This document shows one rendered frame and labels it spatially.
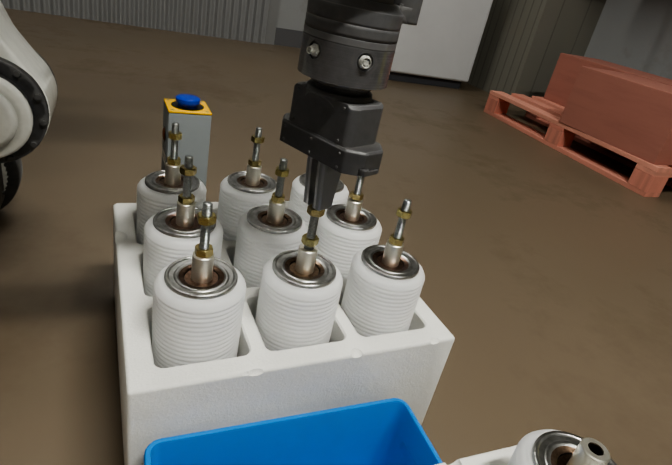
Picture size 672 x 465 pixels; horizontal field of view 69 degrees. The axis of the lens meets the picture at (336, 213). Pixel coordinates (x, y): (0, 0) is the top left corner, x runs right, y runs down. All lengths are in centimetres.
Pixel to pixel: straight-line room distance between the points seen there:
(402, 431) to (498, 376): 32
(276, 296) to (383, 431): 23
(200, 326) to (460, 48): 311
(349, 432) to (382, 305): 16
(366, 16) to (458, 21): 299
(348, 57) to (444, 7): 293
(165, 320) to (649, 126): 208
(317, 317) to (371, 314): 8
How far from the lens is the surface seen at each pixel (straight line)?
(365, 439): 67
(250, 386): 56
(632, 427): 100
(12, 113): 73
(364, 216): 72
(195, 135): 87
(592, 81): 253
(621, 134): 240
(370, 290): 60
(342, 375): 60
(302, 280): 55
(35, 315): 91
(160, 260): 62
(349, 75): 45
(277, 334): 58
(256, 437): 59
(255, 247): 64
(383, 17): 45
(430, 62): 339
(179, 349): 55
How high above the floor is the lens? 57
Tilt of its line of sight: 26 degrees down
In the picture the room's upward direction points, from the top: 12 degrees clockwise
